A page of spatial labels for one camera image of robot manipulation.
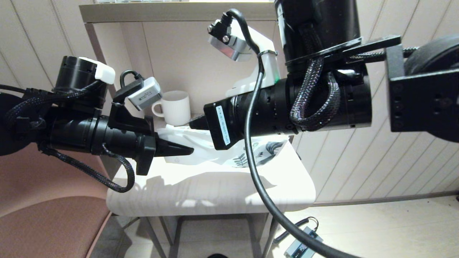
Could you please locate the brown upholstered chair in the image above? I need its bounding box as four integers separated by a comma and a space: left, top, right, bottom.
0, 143, 124, 258

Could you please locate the grey power adapter box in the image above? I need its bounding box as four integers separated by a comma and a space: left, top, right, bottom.
284, 229, 323, 258

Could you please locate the black left camera cable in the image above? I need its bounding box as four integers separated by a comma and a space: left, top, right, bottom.
119, 70, 144, 90

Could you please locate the black right camera cable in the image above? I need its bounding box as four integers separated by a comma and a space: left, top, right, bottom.
222, 9, 359, 258

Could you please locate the white right camera mount bracket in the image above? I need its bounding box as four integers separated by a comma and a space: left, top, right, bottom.
226, 25, 280, 97

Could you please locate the thick black coiled cable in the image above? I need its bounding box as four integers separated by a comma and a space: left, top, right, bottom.
273, 217, 319, 245

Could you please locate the white ribbed mug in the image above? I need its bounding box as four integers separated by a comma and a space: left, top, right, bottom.
152, 91, 190, 126

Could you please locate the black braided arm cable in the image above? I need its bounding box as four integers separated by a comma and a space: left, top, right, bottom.
5, 81, 135, 193
290, 27, 420, 131

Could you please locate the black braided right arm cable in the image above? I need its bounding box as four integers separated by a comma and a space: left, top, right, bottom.
290, 27, 420, 131

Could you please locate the light wooden shelf desk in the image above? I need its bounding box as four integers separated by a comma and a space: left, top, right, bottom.
80, 3, 332, 258

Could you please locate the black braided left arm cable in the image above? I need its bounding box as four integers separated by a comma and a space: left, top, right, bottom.
5, 81, 135, 193

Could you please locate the white floral zip pouch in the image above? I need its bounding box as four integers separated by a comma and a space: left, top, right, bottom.
157, 124, 289, 168

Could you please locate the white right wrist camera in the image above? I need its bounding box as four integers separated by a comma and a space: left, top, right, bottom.
207, 20, 251, 62

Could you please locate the black camera cable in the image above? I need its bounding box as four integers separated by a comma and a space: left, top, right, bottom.
222, 9, 359, 258
119, 70, 144, 90

